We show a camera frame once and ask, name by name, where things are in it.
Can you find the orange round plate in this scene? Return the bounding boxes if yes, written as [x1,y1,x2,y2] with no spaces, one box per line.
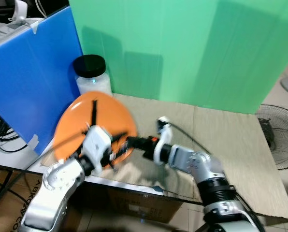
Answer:
[54,92,138,163]

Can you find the clear jar with black lid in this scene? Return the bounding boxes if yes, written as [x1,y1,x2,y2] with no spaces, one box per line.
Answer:
[73,55,113,97]

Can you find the dark brown cardboard box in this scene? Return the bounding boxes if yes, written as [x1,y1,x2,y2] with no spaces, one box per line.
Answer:
[81,183,184,224]

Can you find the white tape piece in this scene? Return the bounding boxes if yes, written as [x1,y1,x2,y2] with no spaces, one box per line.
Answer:
[27,134,41,153]
[32,21,42,35]

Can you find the blue plastic panel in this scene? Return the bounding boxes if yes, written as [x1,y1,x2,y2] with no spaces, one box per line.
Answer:
[0,5,84,155]

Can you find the beige cardboard sheet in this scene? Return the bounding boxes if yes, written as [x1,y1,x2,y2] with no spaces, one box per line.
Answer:
[26,93,288,220]

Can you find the green plastic panel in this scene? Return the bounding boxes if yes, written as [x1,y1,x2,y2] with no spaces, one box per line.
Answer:
[68,0,288,115]

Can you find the brown printed cardboard box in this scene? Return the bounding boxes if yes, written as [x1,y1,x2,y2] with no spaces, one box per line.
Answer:
[0,167,44,232]

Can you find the white device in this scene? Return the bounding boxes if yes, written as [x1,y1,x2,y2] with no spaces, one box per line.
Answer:
[10,0,31,25]

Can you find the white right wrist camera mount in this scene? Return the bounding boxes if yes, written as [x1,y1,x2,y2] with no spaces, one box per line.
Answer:
[153,116,173,166]

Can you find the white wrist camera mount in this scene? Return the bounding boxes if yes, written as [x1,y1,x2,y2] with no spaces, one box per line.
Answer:
[80,126,114,169]
[153,116,173,166]

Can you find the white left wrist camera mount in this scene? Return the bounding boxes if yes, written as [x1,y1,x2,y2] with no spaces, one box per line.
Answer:
[80,126,114,169]

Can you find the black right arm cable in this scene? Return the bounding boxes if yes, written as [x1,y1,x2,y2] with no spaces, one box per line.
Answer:
[169,123,212,158]

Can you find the black floor cable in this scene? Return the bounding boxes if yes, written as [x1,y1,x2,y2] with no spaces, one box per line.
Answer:
[0,114,20,153]

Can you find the black wire cage fan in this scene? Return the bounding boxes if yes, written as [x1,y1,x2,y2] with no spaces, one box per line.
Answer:
[257,104,288,171]

